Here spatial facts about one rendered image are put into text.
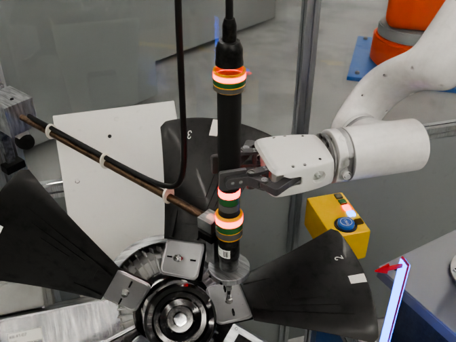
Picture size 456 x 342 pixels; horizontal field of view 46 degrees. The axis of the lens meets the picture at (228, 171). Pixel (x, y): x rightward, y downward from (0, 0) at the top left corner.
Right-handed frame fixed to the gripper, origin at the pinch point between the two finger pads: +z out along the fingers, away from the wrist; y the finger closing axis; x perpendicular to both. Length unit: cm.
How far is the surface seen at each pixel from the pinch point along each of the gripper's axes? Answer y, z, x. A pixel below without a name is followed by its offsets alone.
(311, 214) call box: 34, -32, -41
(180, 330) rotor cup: -5.8, 9.2, -25.9
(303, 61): 70, -42, -16
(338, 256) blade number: 3.3, -23.0, -25.7
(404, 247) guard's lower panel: 70, -93, -99
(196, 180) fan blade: 14.0, 1.8, -11.0
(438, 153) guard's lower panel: 70, -97, -56
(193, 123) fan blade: 23.0, 0.3, -4.5
